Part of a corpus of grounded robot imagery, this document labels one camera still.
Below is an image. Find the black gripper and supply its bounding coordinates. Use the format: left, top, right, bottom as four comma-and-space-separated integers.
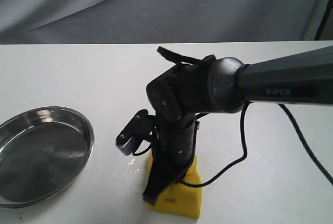
143, 113, 196, 205

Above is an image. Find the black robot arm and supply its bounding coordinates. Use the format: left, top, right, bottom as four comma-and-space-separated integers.
143, 47, 332, 205

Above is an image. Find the round stainless steel pan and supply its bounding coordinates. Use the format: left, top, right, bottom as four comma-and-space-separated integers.
1, 106, 94, 208

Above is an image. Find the grey fabric backdrop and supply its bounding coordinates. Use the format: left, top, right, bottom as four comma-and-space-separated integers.
1, 0, 329, 44

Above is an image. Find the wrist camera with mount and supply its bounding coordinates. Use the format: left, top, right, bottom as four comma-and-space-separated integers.
116, 109, 155, 156

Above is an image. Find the black cable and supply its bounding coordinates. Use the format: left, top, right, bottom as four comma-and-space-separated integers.
179, 101, 333, 188

